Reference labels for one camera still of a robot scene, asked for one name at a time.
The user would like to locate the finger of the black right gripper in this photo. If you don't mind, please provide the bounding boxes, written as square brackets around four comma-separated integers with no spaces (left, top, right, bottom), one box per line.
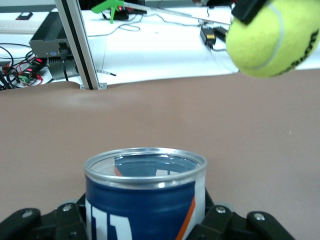
[231,0,270,26]

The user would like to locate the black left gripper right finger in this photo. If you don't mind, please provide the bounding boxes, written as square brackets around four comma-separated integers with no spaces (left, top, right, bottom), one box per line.
[192,188,296,240]

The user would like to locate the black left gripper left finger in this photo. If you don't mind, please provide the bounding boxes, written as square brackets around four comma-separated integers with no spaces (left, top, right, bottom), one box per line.
[0,193,87,240]

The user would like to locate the yellow tennis ball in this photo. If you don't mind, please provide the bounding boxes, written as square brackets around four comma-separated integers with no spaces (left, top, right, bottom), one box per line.
[225,0,320,79]

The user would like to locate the white blue tennis ball can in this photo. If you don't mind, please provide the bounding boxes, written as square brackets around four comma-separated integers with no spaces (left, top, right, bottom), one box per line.
[83,146,208,240]

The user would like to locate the black power adapter yellow label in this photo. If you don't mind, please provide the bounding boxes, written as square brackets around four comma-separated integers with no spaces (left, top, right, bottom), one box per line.
[199,25,218,50]

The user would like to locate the white desk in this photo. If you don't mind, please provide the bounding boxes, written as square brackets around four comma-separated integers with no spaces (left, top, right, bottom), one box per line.
[0,4,241,87]

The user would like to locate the green terminal block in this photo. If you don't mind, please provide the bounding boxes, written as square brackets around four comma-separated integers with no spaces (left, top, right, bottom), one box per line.
[17,72,33,84]

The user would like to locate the small grey heatsink box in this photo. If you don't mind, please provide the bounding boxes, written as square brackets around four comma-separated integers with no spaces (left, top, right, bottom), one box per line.
[47,56,80,81]

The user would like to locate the grey metal controller box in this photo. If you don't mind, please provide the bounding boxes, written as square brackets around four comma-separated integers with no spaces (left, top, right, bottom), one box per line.
[29,11,75,61]

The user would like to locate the pale flat board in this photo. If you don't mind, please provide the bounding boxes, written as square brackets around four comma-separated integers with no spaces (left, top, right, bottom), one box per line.
[0,19,44,35]

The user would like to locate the small black device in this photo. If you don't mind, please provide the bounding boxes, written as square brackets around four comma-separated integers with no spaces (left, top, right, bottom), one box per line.
[15,11,34,21]

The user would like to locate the green handled grabber tool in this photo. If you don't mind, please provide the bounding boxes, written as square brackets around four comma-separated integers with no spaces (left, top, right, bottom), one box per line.
[91,0,232,26]

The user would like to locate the tangled black red wires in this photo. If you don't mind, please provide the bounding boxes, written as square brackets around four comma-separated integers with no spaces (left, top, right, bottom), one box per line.
[0,43,55,91]

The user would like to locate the striped black white strap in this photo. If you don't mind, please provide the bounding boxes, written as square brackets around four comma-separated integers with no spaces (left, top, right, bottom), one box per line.
[96,69,117,77]

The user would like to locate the aluminium frame post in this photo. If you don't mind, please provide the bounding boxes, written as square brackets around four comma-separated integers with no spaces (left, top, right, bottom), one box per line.
[54,0,109,90]

